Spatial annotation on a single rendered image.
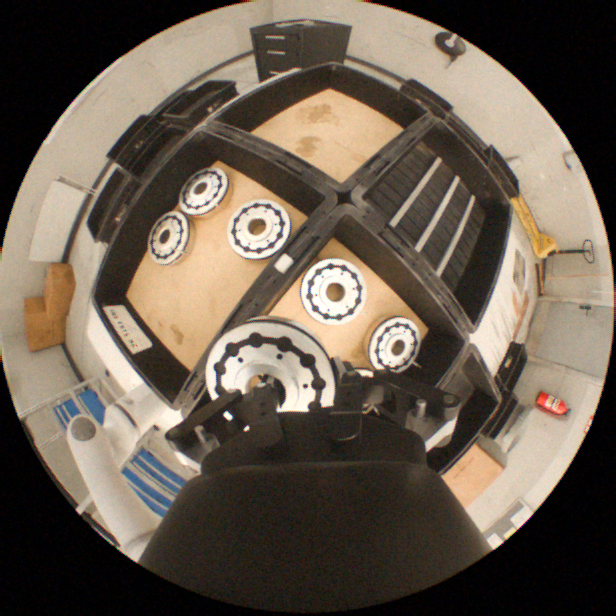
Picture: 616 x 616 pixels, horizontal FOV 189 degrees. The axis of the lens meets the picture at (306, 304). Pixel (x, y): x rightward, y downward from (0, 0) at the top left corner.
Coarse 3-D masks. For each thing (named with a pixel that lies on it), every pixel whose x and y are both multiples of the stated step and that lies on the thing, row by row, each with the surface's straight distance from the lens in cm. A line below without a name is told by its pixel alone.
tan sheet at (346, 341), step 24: (336, 240) 33; (312, 264) 31; (360, 264) 33; (336, 288) 31; (384, 288) 34; (288, 312) 31; (360, 312) 33; (384, 312) 34; (408, 312) 37; (336, 336) 32; (360, 336) 34; (360, 360) 35
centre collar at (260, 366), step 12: (264, 360) 13; (240, 372) 14; (252, 372) 14; (264, 372) 13; (276, 372) 13; (288, 372) 13; (240, 384) 14; (288, 384) 13; (288, 396) 14; (288, 408) 14
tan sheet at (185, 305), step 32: (256, 192) 37; (224, 224) 36; (192, 256) 37; (224, 256) 34; (160, 288) 42; (192, 288) 37; (224, 288) 33; (160, 320) 42; (192, 320) 37; (224, 320) 34; (192, 352) 39
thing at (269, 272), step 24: (240, 144) 31; (288, 168) 28; (144, 192) 38; (312, 216) 23; (288, 240) 22; (96, 288) 45; (264, 288) 21; (96, 312) 45; (240, 312) 22; (216, 336) 24; (192, 384) 29
